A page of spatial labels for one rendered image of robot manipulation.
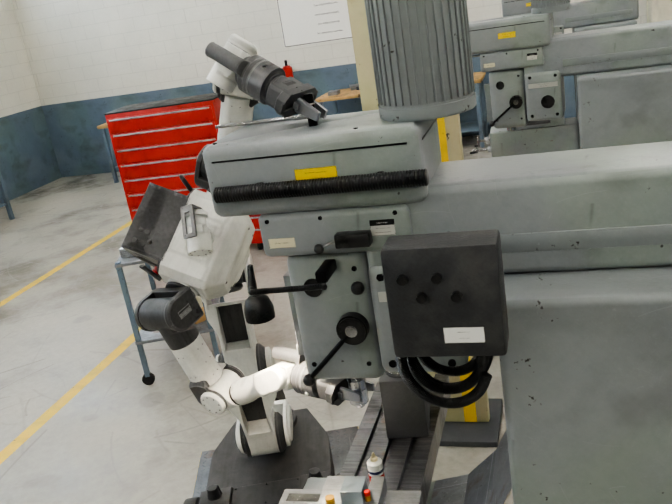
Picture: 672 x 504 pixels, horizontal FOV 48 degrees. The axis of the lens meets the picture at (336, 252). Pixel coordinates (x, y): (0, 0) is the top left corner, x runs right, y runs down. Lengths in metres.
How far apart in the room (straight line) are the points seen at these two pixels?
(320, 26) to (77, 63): 4.01
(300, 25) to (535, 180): 9.71
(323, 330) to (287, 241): 0.23
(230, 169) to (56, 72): 11.45
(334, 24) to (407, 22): 9.48
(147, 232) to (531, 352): 1.11
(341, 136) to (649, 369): 0.73
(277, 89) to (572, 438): 0.93
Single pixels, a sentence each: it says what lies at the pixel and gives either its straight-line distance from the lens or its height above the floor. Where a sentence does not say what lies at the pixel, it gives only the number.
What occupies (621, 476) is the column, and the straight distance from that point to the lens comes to 1.64.
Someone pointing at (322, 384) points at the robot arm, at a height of 1.25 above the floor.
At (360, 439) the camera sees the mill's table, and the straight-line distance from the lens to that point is 2.24.
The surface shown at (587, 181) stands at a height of 1.74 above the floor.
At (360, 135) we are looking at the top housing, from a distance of 1.49.
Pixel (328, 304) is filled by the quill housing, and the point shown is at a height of 1.51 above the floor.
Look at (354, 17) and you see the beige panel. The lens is 3.37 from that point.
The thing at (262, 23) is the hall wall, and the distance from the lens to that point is 11.28.
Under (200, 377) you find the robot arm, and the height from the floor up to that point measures 1.21.
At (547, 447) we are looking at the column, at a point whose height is 1.24.
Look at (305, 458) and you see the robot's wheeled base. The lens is 2.86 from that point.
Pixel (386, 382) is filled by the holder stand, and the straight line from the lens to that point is 2.13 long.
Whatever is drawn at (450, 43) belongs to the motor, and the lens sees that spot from 1.50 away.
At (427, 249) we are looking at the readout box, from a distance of 1.27.
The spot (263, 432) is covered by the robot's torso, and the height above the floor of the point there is 0.75.
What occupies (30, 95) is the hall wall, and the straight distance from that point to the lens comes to 13.11.
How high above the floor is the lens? 2.15
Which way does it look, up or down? 19 degrees down
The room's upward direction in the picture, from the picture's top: 9 degrees counter-clockwise
